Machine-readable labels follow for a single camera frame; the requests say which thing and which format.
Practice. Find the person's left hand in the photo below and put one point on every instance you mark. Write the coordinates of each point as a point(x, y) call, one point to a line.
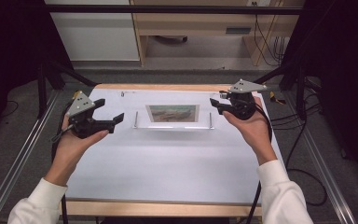
point(70, 152)

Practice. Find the wooden desk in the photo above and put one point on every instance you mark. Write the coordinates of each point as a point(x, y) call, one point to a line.
point(195, 23)

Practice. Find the black metal stand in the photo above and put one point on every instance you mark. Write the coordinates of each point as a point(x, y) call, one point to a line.
point(301, 93)
point(42, 90)

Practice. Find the clear acrylic photo frame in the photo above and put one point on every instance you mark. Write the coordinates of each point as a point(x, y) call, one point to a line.
point(174, 125)

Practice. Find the yellow black tool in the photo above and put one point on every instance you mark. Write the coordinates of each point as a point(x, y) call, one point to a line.
point(275, 99)

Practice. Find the small metal screw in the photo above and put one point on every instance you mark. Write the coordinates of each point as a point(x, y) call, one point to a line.
point(122, 93)

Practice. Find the landscape picture card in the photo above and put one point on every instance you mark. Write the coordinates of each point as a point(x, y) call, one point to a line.
point(172, 113)

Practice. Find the person's right hand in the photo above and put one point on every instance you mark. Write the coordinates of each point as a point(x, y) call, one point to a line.
point(256, 133)

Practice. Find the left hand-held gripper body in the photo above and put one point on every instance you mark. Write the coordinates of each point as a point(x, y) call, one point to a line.
point(82, 123)

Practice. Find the metal frame rod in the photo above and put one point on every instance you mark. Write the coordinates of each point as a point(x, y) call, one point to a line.
point(210, 120)
point(135, 119)

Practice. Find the aluminium rail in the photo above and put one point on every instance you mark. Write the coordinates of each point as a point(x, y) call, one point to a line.
point(323, 171)
point(18, 165)

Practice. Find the white cabinet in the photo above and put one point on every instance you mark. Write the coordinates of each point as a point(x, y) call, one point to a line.
point(96, 34)

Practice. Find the black horizontal frame bar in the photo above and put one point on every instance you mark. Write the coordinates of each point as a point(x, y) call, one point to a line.
point(167, 9)

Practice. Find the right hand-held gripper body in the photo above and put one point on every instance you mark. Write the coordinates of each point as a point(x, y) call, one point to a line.
point(242, 104)

